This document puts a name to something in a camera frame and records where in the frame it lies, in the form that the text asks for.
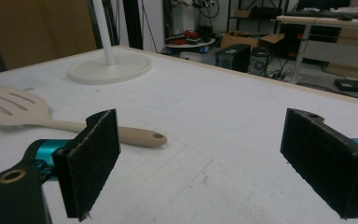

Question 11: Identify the round white low table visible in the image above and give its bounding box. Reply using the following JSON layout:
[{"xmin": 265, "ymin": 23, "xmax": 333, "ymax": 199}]
[{"xmin": 164, "ymin": 36, "xmax": 216, "ymax": 50}]

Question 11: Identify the white round lamp stand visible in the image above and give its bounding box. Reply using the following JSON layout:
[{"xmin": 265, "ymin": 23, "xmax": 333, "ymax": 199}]
[{"xmin": 67, "ymin": 0, "xmax": 153, "ymax": 86}]

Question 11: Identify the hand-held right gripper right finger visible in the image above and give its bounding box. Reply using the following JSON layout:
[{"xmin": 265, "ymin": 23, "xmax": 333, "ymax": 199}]
[{"xmin": 280, "ymin": 107, "xmax": 358, "ymax": 219}]

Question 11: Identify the grey computer tower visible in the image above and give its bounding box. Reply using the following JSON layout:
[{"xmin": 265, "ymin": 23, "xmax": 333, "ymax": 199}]
[{"xmin": 248, "ymin": 47, "xmax": 271, "ymax": 77}]

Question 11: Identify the black computer tower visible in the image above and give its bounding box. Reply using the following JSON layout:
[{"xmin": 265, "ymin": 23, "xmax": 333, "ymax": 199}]
[{"xmin": 214, "ymin": 43, "xmax": 252, "ymax": 74}]

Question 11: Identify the black keyboard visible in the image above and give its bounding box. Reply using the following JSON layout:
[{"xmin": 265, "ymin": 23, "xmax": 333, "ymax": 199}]
[{"xmin": 283, "ymin": 9, "xmax": 358, "ymax": 19}]

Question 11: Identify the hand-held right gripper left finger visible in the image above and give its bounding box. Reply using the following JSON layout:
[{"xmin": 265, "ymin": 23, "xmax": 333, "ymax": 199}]
[{"xmin": 52, "ymin": 108, "xmax": 121, "ymax": 222}]

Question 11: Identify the black flat device on floor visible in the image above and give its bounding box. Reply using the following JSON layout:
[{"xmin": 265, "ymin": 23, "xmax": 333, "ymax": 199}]
[{"xmin": 334, "ymin": 77, "xmax": 358, "ymax": 94}]

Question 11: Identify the white desk with keyboard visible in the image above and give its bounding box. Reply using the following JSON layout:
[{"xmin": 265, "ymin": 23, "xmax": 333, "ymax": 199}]
[{"xmin": 275, "ymin": 12, "xmax": 358, "ymax": 85}]

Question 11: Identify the beige slotted spatula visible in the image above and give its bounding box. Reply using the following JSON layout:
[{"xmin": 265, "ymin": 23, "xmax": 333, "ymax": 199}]
[{"xmin": 0, "ymin": 86, "xmax": 169, "ymax": 148}]

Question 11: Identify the brown cardboard box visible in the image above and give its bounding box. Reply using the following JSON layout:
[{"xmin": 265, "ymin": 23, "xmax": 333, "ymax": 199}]
[{"xmin": 219, "ymin": 32, "xmax": 285, "ymax": 50}]

